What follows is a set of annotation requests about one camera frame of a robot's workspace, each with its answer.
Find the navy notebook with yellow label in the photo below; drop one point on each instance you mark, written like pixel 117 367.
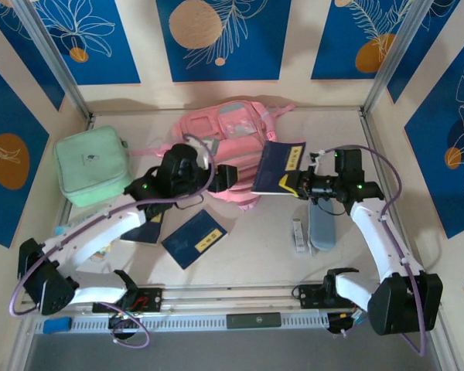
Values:
pixel 274 166
pixel 189 239
pixel 143 233

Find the pink student backpack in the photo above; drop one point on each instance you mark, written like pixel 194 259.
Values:
pixel 239 154

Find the small white printed box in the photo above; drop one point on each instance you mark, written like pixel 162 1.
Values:
pixel 299 235

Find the blue-grey pencil case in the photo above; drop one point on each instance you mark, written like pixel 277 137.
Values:
pixel 321 232

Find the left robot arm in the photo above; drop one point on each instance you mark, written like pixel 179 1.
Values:
pixel 100 235

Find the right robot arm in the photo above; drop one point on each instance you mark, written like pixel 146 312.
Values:
pixel 375 239

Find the mint green lunch bag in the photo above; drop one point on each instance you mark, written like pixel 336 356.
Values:
pixel 89 162

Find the orange and teal packet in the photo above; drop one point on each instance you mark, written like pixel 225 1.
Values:
pixel 100 257

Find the colourful snack packet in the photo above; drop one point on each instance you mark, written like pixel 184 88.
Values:
pixel 61 231

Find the black label plate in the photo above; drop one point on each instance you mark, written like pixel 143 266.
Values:
pixel 253 320

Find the small blue block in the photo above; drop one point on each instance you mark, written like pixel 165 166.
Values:
pixel 57 325

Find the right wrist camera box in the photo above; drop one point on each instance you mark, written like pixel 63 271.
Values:
pixel 318 160

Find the blue floral wall poster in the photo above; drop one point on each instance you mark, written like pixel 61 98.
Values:
pixel 429 174
pixel 255 58
pixel 15 216
pixel 332 38
pixel 100 58
pixel 23 58
pixel 425 46

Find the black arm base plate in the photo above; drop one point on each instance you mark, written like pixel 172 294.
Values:
pixel 309 297
pixel 154 299

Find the aluminium mounting rail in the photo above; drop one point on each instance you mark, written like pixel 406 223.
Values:
pixel 224 297

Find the aluminium frame post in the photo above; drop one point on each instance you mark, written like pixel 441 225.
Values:
pixel 50 54
pixel 396 58

